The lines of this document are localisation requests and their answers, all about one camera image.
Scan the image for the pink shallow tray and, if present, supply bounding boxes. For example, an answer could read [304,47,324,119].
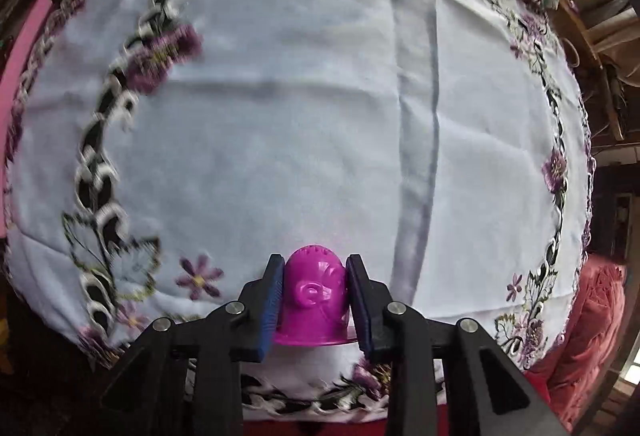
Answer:
[0,0,53,237]

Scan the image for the magenta plastic figure toy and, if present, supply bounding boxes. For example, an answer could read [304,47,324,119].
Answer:
[274,244,355,347]

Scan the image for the white embroidered floral tablecloth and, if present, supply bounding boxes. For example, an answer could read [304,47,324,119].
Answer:
[6,0,593,411]

